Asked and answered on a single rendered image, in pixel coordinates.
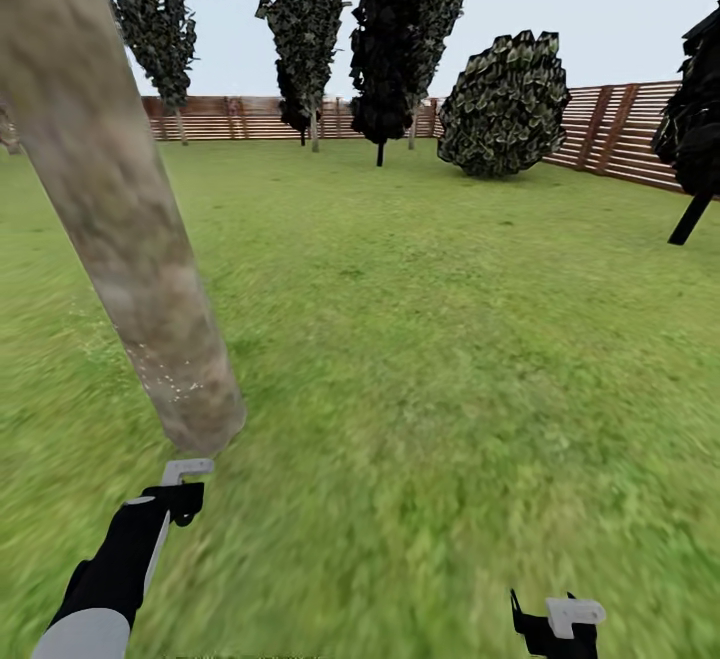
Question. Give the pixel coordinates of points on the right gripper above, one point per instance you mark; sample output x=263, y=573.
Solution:
x=542, y=642

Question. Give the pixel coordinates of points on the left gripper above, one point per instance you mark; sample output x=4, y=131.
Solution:
x=188, y=497

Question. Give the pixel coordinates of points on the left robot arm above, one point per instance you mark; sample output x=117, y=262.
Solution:
x=100, y=603

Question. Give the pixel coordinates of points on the bush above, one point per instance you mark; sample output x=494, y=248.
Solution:
x=507, y=108

